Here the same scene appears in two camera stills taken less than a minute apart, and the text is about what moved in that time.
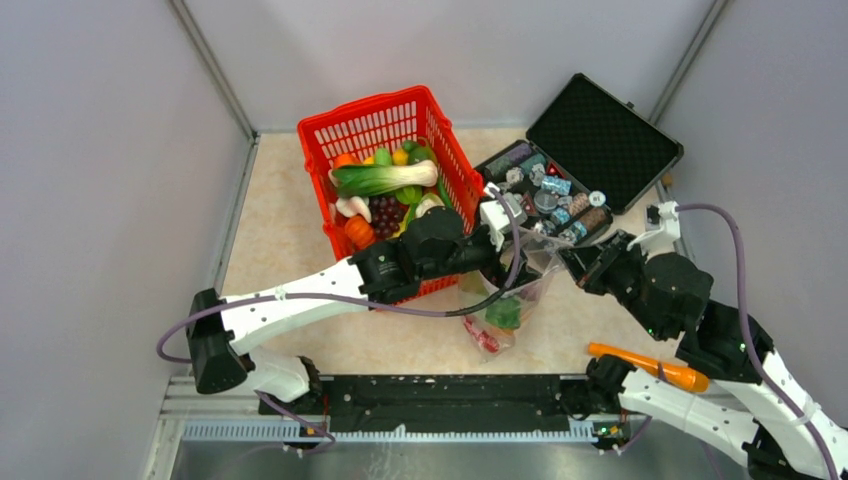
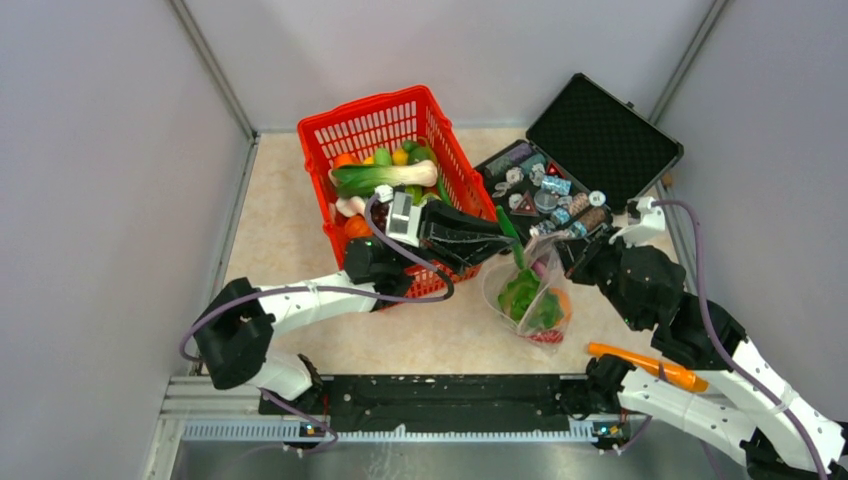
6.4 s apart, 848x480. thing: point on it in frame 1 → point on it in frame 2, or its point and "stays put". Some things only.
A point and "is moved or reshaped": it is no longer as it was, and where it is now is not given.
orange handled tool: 680,378 stays put
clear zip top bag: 495,313 is moved or reshaped
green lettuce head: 504,312 → 526,301
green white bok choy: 363,179 stays put
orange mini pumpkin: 359,232 stays put
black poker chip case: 586,154 stays put
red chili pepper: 487,341 → 551,336
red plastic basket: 403,116 stays put
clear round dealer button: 545,201 stays put
